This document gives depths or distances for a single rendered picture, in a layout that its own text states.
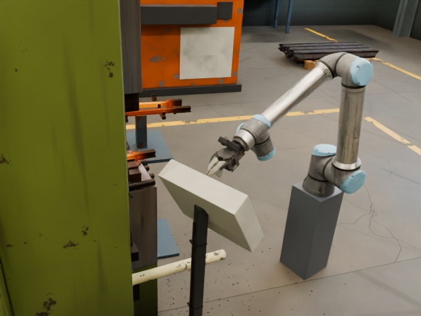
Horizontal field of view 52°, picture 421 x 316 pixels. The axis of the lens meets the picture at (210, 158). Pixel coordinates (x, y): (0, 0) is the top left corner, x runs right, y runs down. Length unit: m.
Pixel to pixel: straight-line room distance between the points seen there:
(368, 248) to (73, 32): 2.56
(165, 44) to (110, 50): 4.12
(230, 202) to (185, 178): 0.20
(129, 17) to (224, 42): 4.08
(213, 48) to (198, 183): 4.25
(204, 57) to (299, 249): 3.39
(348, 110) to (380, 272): 1.31
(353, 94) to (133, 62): 1.06
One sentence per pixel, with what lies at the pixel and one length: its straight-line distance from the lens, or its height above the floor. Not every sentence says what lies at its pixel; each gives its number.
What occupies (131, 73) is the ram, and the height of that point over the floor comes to 1.44.
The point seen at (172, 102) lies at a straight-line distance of 2.56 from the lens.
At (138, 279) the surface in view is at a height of 0.63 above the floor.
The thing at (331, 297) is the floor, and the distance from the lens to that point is 2.83.
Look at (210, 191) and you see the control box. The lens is 1.40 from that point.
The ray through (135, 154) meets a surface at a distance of 1.97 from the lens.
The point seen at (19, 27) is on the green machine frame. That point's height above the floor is 1.68.
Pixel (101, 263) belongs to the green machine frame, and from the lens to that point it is 1.69.
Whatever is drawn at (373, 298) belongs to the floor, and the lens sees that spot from 2.92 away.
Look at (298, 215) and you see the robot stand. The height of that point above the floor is 0.42.
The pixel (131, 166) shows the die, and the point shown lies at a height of 0.99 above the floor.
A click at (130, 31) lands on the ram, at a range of 1.61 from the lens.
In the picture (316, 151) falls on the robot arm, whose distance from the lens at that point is 2.48.
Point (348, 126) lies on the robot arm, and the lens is 2.23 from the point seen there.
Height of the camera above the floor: 1.94
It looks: 28 degrees down
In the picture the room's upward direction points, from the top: 3 degrees clockwise
